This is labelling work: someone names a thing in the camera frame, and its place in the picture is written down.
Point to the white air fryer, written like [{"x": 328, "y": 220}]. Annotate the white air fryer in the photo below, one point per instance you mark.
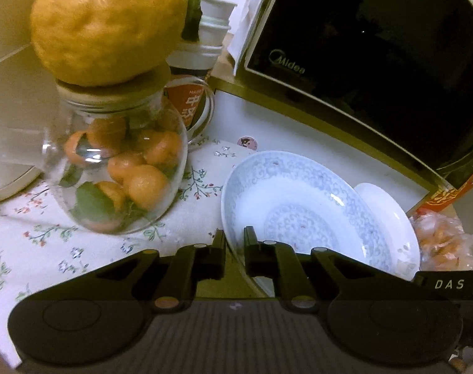
[{"x": 28, "y": 100}]

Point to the red labelled jar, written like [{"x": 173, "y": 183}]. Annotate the red labelled jar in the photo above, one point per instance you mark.
[{"x": 194, "y": 100}]

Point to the large blue patterned plate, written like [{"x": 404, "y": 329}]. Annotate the large blue patterned plate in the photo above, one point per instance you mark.
[{"x": 291, "y": 199}]

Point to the white plate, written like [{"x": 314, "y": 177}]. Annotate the white plate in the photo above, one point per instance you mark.
[{"x": 400, "y": 235}]

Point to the glass jar of tangerines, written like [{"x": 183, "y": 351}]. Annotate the glass jar of tangerines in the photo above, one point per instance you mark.
[{"x": 115, "y": 155}]

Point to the plastic bag of oranges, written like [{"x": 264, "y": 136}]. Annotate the plastic bag of oranges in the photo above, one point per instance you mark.
[{"x": 443, "y": 243}]

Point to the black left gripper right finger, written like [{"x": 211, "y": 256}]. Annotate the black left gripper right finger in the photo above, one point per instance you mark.
[{"x": 279, "y": 262}]

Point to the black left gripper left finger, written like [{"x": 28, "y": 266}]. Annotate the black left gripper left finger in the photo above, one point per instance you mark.
[{"x": 189, "y": 266}]

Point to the large orange pomelo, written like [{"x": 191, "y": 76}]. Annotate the large orange pomelo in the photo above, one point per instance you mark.
[{"x": 104, "y": 42}]

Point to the black microwave oven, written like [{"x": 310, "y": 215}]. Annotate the black microwave oven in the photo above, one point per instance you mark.
[{"x": 402, "y": 68}]

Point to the floral tablecloth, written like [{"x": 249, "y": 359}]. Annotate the floral tablecloth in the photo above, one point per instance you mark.
[{"x": 40, "y": 246}]

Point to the red gift box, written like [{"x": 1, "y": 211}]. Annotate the red gift box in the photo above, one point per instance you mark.
[{"x": 443, "y": 199}]

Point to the stacked white cups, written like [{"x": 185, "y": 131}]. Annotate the stacked white cups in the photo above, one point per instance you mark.
[{"x": 207, "y": 24}]

